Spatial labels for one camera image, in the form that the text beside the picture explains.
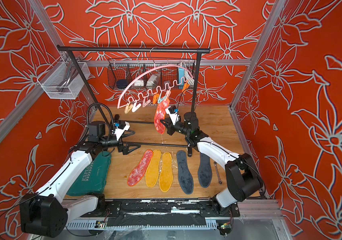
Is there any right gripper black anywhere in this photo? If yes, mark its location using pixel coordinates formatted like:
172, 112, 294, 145
159, 118, 192, 139

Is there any red insole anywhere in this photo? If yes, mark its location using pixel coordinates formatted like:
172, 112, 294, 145
127, 150, 153, 187
154, 98, 170, 135

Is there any red insole front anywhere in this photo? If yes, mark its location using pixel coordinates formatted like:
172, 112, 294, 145
127, 150, 153, 187

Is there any yellow insole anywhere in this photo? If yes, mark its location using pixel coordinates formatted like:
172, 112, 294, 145
145, 150, 161, 188
159, 152, 174, 192

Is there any pink clip hanger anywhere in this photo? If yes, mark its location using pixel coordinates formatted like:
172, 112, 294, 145
117, 65, 196, 110

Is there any dark grey insole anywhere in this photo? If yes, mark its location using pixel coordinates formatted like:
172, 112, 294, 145
177, 151, 194, 195
198, 153, 213, 188

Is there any dark grey insole front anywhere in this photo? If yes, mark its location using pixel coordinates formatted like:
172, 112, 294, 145
198, 153, 213, 188

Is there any yellow insole front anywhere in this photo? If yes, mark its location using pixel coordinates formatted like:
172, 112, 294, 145
159, 152, 174, 192

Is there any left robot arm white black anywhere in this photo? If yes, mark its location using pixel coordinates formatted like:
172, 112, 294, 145
19, 121, 135, 238

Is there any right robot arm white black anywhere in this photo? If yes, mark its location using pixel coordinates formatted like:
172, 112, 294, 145
160, 110, 264, 208

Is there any green plastic tool case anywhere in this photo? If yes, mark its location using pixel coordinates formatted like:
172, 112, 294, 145
66, 153, 111, 197

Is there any grey item in basket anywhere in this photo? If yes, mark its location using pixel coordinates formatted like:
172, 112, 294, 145
146, 74, 160, 89

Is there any light blue box in basket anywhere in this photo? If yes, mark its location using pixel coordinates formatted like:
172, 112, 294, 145
178, 68, 185, 86

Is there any dark blue round item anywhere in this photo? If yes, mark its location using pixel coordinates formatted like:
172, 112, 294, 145
116, 79, 128, 89

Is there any white box in basket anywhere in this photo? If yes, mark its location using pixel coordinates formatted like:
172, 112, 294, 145
133, 79, 144, 88

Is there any silver wrench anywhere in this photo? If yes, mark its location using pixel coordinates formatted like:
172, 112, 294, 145
214, 162, 223, 185

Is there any black metal clothes rack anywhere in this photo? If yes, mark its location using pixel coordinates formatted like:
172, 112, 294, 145
56, 44, 211, 157

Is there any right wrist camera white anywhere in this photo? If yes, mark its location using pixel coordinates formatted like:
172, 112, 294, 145
165, 106, 180, 125

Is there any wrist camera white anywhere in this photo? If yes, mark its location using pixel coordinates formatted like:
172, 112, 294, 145
165, 106, 180, 125
114, 121, 130, 140

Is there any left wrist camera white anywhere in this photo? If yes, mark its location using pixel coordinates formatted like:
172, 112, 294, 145
114, 121, 130, 140

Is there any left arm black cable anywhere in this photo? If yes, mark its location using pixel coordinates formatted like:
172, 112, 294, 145
86, 102, 115, 133

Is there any white cable in basket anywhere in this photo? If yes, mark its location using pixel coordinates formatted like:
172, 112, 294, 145
185, 71, 196, 87

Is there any black wire wall basket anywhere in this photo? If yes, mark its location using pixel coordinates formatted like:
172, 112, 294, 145
107, 58, 196, 90

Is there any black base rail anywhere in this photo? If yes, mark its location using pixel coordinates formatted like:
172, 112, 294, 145
79, 198, 240, 229

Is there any white mesh wall basket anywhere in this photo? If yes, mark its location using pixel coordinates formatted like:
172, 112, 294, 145
38, 60, 85, 100

